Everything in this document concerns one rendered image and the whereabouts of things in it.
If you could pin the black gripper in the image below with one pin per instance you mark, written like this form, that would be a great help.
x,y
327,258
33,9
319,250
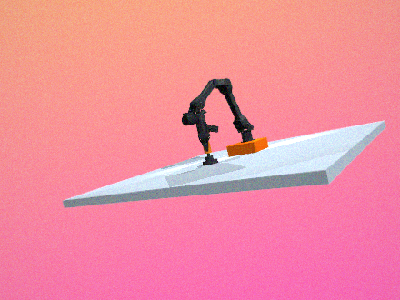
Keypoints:
x,y
203,135

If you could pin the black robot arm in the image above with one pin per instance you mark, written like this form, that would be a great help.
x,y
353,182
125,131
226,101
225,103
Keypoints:
x,y
225,88

